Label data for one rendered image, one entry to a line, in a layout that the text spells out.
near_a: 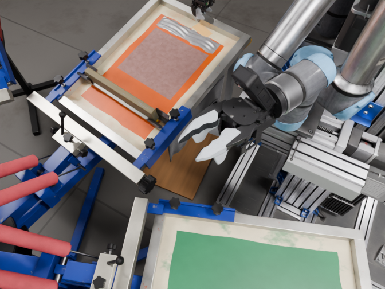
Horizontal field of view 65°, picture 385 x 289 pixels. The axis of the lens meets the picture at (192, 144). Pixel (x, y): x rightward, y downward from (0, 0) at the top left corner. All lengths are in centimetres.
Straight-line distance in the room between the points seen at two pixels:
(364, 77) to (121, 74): 106
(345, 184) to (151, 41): 110
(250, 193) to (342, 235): 94
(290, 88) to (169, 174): 182
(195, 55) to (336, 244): 102
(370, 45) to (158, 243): 90
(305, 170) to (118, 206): 153
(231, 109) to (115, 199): 187
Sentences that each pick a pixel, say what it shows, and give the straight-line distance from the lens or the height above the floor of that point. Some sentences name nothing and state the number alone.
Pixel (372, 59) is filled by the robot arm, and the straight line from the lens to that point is 89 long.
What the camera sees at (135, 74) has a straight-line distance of 151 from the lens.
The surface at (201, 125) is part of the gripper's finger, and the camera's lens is 55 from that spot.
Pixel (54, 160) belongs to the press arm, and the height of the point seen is 105.
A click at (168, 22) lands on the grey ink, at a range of 168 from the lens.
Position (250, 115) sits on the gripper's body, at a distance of 56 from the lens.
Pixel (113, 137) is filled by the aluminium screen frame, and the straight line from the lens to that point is 133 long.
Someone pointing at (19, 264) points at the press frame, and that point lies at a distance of 127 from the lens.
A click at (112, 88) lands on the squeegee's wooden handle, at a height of 114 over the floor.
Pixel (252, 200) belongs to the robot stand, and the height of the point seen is 21.
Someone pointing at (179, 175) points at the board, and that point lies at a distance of 234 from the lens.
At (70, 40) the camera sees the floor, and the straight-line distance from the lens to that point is 359.
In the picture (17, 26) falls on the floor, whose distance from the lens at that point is 402.
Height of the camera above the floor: 212
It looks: 58 degrees down
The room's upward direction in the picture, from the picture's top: straight up
